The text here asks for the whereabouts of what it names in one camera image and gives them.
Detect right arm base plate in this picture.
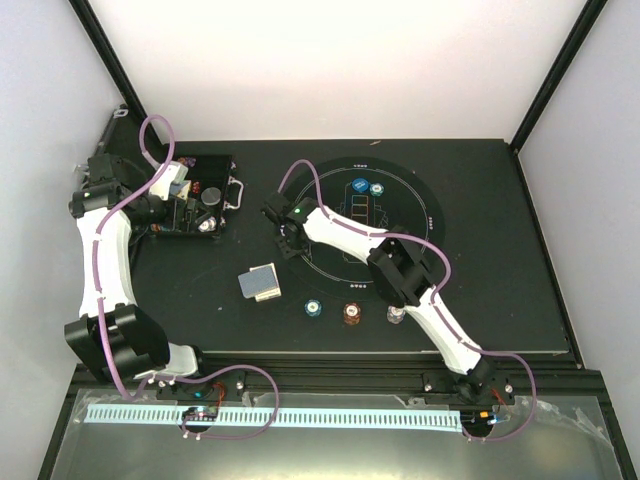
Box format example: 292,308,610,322
422,371,515,406

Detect red-brown poker chip stack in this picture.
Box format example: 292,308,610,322
343,303,361,325

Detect black poker chip case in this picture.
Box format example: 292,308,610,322
82,105,243,238

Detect purple chips in case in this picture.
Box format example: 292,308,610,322
177,157,197,168

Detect clear dealer button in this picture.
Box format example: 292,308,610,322
201,187,222,206

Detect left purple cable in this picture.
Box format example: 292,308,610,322
98,114,280,442

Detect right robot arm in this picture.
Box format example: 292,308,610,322
262,192,493,404

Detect deck of playing cards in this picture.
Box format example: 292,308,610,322
238,263,282,302

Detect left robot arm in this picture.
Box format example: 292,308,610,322
64,154,215,399

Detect purple poker chip stack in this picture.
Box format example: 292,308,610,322
386,306,405,324

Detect blue round blind button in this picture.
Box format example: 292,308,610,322
351,178,370,195

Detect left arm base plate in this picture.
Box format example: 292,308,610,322
156,370,246,403

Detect teal poker chip stack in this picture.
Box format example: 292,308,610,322
304,299,322,317

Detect light blue slotted strip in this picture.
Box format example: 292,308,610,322
83,404,462,433

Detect round black poker mat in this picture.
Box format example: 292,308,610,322
287,157,445,303

